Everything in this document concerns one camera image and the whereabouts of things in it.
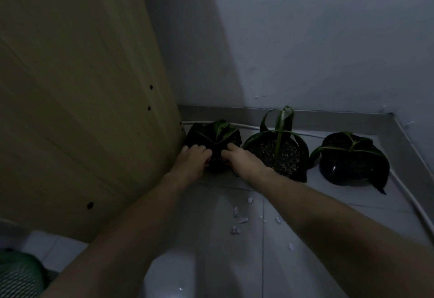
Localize potted plant with upright leaves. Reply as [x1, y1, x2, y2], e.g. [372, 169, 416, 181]
[241, 105, 310, 184]

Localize light wooden cabinet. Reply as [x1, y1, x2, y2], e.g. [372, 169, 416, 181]
[0, 0, 186, 245]

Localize white rounded object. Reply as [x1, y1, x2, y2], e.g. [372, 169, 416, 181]
[142, 250, 205, 298]

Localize scattered white paper scraps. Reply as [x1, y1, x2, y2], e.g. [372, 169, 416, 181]
[230, 196, 296, 253]

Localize person's right hand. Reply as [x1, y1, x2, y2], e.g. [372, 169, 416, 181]
[221, 143, 269, 184]

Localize small dark-leaf potted plant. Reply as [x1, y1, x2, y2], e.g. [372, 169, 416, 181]
[185, 119, 243, 174]

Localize white cable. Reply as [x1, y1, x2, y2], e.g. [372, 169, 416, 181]
[181, 121, 434, 232]

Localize broad drooping-leaf potted plant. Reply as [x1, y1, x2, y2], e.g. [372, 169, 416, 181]
[309, 131, 391, 195]

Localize person's right forearm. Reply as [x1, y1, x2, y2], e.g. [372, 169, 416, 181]
[249, 168, 434, 298]

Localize person's left forearm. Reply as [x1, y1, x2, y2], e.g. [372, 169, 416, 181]
[40, 172, 192, 298]

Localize green mesh basket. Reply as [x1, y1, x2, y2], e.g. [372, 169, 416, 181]
[0, 250, 52, 298]

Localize person's left hand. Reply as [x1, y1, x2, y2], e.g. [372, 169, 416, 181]
[169, 144, 213, 187]

